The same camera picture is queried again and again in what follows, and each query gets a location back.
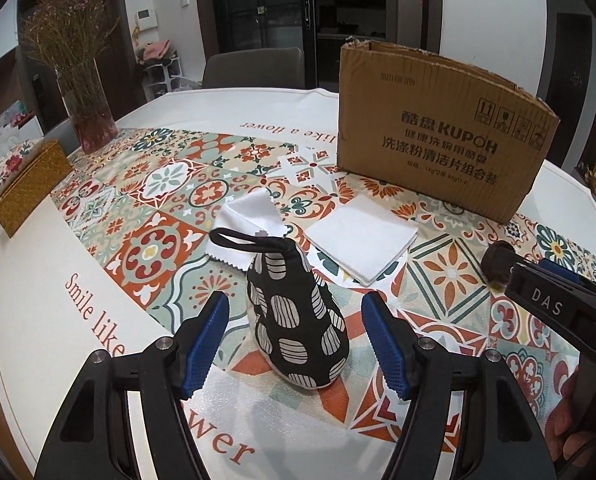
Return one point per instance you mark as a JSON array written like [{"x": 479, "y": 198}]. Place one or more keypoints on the wall intercom panel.
[{"x": 146, "y": 20}]

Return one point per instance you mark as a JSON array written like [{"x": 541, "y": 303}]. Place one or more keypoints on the brown cardboard box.
[{"x": 428, "y": 135}]

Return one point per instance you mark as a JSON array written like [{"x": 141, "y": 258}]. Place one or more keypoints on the white shoe rack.
[{"x": 160, "y": 80}]

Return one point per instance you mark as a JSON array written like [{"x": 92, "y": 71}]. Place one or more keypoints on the black white patterned pouch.
[{"x": 293, "y": 325}]

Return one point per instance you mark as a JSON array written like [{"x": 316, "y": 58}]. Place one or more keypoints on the grey dining chair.
[{"x": 253, "y": 67}]

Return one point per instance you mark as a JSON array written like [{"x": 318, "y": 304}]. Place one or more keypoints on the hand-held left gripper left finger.
[{"x": 205, "y": 350}]

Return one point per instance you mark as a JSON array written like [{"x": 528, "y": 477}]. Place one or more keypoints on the pink bag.
[{"x": 156, "y": 50}]

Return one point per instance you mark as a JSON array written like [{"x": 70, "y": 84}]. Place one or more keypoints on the dark wooden door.
[{"x": 570, "y": 90}]

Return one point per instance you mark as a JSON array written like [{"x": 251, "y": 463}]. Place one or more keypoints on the white zigzag-edged cloth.
[{"x": 243, "y": 220}]

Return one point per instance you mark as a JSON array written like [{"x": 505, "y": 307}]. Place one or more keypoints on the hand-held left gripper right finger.
[{"x": 388, "y": 355}]

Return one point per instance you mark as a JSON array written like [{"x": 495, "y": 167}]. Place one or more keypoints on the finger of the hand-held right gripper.
[
  {"x": 543, "y": 300},
  {"x": 558, "y": 267}
]

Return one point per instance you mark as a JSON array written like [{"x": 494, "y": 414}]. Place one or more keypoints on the person's right hand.
[{"x": 573, "y": 420}]

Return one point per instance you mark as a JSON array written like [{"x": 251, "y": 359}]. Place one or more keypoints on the dark glass sliding door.
[{"x": 278, "y": 10}]

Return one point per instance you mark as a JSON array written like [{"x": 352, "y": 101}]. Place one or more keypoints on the yellow woven tissue box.
[{"x": 27, "y": 195}]

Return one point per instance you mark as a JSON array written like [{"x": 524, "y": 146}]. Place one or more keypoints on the floral fabric tissue cover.
[{"x": 10, "y": 165}]

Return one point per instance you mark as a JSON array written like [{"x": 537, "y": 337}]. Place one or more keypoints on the glass vase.
[{"x": 90, "y": 110}]

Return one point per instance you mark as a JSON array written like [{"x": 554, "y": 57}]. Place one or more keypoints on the dried purple flowers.
[{"x": 72, "y": 25}]

